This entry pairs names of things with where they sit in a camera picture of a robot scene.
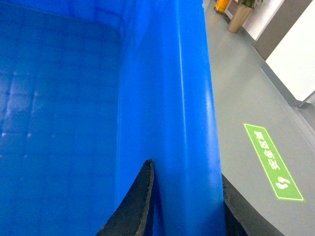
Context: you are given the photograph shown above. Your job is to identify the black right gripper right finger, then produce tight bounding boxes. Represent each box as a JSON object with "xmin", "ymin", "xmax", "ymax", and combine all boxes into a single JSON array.
[{"xmin": 222, "ymin": 176, "xmax": 283, "ymax": 236}]

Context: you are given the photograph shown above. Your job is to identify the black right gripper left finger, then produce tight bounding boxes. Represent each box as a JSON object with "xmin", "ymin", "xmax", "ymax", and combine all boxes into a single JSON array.
[{"xmin": 97, "ymin": 159, "xmax": 155, "ymax": 236}]

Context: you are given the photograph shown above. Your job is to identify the large blue plastic crate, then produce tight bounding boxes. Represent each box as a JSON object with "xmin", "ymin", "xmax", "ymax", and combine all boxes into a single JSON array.
[{"xmin": 0, "ymin": 0, "xmax": 226, "ymax": 236}]

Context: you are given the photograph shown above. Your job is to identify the green safety floor sign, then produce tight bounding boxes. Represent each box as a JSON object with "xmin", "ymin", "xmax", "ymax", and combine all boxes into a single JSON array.
[{"xmin": 243, "ymin": 123, "xmax": 306, "ymax": 203}]

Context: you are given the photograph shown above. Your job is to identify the beige plant pot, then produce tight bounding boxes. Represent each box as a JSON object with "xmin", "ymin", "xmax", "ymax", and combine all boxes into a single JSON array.
[{"xmin": 228, "ymin": 5, "xmax": 253, "ymax": 33}]

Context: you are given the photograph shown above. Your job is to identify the yellow object on floor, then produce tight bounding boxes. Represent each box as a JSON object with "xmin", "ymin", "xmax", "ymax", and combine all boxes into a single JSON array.
[{"xmin": 214, "ymin": 0, "xmax": 230, "ymax": 14}]

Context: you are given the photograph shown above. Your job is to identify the green potted plant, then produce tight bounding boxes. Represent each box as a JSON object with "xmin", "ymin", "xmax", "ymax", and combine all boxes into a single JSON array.
[{"xmin": 236, "ymin": 0, "xmax": 264, "ymax": 9}]

